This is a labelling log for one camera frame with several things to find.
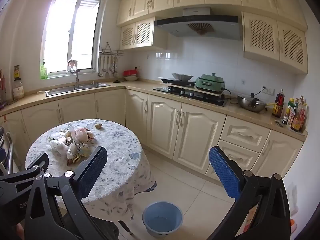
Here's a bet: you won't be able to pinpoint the pink white plastic bag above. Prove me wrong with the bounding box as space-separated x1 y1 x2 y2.
74 128 89 143

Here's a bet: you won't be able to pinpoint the green red snack packet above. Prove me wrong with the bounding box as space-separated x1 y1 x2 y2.
75 142 92 157

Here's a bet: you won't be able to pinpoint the steel faucet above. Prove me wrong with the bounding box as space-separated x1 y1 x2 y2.
65 68 80 88

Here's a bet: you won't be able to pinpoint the green electric pot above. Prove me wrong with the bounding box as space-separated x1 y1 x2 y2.
195 73 226 92

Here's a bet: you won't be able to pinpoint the cream cabinet drawer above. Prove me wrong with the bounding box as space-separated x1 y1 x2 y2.
220 116 271 153
217 140 260 171

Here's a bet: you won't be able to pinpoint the large glass jar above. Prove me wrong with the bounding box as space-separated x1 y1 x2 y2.
12 79 25 100

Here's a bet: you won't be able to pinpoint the tall red white bottle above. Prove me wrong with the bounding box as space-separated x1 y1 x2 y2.
300 97 308 130

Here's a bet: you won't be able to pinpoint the blue plastic bin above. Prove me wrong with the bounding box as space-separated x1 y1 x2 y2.
142 201 184 238

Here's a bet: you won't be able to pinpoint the red chopstick holder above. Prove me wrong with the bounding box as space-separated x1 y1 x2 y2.
0 69 7 103

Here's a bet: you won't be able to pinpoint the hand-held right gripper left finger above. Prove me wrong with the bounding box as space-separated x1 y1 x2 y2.
24 146 120 240

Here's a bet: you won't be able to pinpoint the blue floral tablecloth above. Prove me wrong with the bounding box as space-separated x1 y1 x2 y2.
25 119 157 220

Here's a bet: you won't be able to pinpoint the kitchen window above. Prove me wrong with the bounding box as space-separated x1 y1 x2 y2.
41 0 104 79

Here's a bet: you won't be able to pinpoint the wooden board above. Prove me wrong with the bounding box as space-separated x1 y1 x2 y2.
167 84 223 97

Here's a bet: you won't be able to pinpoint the metal frame chair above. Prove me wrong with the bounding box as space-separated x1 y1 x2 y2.
0 125 14 178

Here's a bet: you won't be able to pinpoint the small lattice door cabinet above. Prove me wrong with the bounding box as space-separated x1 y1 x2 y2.
119 17 168 51

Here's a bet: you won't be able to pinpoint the metal utensil rack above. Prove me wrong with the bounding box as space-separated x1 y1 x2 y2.
99 42 125 56

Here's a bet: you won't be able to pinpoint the cream base cabinets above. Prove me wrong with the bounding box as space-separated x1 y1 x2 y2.
0 86 308 188

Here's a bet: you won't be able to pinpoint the grey range hood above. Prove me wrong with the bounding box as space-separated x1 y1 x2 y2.
153 6 243 41

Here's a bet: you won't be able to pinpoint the large lattice door cabinet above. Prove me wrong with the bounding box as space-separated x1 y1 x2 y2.
242 11 308 75

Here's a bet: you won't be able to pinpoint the amber bottle red label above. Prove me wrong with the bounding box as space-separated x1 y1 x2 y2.
290 110 304 132

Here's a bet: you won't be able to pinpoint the stainless steel sink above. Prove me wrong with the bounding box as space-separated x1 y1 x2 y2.
46 82 111 97

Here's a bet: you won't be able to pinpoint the black gas stove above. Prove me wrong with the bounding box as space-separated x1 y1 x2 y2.
153 86 228 107

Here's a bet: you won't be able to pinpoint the beige kitchen countertop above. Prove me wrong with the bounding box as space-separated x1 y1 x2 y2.
0 79 308 142

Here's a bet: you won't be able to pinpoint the clear plastic bag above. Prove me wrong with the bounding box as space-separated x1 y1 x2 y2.
65 123 77 140

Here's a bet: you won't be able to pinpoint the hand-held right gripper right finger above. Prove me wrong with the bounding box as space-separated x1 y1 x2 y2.
209 146 292 240

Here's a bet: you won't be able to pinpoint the steel pot with lid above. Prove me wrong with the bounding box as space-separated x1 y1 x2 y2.
237 93 267 113

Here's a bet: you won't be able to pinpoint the steel wok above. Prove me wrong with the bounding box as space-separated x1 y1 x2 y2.
171 73 194 81

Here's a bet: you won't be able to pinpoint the yellow green cap bottle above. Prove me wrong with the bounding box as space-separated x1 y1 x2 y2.
287 98 296 117

